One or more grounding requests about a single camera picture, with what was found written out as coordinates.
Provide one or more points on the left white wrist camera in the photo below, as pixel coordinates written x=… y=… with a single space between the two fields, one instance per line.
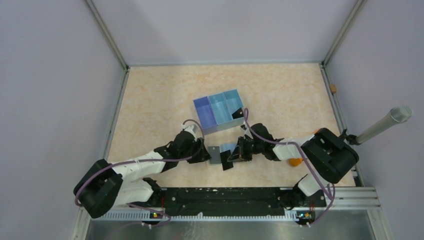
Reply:
x=194 y=130

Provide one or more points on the silver microphone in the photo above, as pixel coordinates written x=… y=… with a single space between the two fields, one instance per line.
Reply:
x=397 y=115

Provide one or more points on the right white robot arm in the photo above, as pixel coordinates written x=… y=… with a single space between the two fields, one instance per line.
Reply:
x=329 y=158

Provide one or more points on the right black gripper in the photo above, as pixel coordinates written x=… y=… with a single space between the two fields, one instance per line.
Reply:
x=240 y=154

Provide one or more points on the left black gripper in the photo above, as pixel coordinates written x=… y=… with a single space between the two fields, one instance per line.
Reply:
x=203 y=155

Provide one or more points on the single black credit card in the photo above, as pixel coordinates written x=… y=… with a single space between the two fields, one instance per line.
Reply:
x=215 y=155

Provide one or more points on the black credit card stack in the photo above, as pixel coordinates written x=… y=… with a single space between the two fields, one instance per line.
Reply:
x=238 y=114

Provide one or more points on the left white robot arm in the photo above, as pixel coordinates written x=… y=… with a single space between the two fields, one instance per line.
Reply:
x=106 y=185

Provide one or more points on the beige card holder wallet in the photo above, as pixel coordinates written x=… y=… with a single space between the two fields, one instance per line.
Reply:
x=226 y=146

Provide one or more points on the blue three-compartment box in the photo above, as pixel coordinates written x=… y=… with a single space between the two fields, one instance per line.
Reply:
x=215 y=111

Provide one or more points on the small tan block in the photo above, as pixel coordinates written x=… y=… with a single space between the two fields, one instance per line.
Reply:
x=332 y=88

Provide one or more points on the orange cylindrical object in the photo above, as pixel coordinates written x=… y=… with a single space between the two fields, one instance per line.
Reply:
x=295 y=157

